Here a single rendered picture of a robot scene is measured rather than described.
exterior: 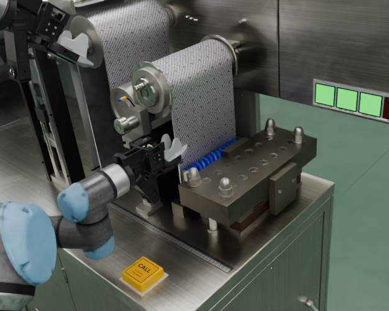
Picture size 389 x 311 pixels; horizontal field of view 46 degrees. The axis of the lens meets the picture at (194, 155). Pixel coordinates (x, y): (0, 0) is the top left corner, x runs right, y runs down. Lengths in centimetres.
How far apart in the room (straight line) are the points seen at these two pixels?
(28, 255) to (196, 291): 49
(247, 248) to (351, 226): 159
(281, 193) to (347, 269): 127
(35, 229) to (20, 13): 42
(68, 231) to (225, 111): 53
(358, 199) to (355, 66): 180
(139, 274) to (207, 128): 43
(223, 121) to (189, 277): 45
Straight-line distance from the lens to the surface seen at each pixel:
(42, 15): 93
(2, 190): 161
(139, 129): 120
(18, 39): 93
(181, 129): 118
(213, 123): 127
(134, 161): 107
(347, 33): 117
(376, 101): 118
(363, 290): 236
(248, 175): 118
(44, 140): 151
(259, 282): 123
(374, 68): 116
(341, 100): 122
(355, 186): 303
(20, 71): 94
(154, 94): 112
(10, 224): 68
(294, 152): 128
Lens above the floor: 167
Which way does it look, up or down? 29 degrees down
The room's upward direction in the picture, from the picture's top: 6 degrees counter-clockwise
